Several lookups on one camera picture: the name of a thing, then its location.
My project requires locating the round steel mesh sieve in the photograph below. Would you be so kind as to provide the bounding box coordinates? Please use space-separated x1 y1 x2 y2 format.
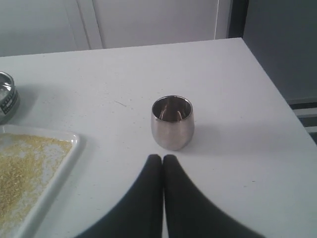
0 71 20 124

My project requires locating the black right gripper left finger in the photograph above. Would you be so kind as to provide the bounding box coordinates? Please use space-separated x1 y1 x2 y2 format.
78 154 163 238

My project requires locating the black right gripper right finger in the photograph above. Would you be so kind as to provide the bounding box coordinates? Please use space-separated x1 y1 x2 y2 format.
163 155 263 238

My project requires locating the yellow and white grain mix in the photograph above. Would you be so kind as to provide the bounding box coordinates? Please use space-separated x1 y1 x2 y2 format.
0 133 72 226

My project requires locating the small steel cup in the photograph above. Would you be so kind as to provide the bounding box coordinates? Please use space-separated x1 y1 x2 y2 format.
151 95 195 151

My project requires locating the white square plastic tray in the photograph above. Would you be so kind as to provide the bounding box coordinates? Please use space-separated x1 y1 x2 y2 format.
0 124 80 238

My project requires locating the white cabinet with doors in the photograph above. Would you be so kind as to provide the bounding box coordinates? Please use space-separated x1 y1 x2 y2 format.
0 0 232 57

